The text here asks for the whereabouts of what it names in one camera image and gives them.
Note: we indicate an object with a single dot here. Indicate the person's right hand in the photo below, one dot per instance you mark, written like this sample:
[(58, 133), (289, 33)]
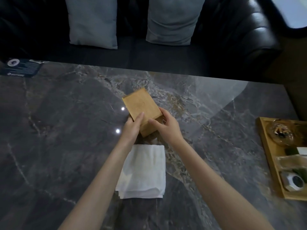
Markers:
[(168, 128)]

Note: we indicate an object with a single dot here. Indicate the person's left hand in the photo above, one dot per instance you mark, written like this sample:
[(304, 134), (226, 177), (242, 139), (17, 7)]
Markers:
[(130, 130)]

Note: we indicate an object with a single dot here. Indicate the person's right thumb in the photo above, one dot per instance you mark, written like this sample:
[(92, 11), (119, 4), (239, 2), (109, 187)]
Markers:
[(154, 122)]

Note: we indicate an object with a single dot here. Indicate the person's left thumb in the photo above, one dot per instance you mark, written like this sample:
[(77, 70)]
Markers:
[(139, 119)]

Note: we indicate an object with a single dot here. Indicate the wooden box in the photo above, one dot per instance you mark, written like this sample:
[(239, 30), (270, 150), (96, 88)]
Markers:
[(144, 111)]

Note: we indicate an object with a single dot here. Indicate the person's left forearm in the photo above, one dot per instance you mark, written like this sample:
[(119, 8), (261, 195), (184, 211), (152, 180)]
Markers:
[(96, 189)]

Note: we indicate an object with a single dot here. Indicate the person's right forearm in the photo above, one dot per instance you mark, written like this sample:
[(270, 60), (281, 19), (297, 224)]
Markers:
[(215, 189)]

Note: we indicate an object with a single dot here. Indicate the white folded napkin stack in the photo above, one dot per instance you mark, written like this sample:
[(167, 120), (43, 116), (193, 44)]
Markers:
[(142, 171)]

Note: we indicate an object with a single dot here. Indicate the black leather sofa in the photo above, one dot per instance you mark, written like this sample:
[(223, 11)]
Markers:
[(153, 38)]

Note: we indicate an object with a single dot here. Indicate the grey cushion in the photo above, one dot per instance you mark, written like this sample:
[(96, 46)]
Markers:
[(92, 21), (172, 20)]

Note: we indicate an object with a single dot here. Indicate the wooden tray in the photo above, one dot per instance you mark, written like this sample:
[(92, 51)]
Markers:
[(275, 155)]

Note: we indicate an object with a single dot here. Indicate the glass ashtray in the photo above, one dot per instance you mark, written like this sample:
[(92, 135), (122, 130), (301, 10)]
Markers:
[(281, 132)]

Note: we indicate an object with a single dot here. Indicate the dark printed card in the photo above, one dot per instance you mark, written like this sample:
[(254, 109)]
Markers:
[(21, 67)]

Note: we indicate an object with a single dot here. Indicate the clear plastic packet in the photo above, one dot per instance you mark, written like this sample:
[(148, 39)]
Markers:
[(291, 162)]

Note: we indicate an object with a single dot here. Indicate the white card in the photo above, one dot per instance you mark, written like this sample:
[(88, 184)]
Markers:
[(302, 150)]

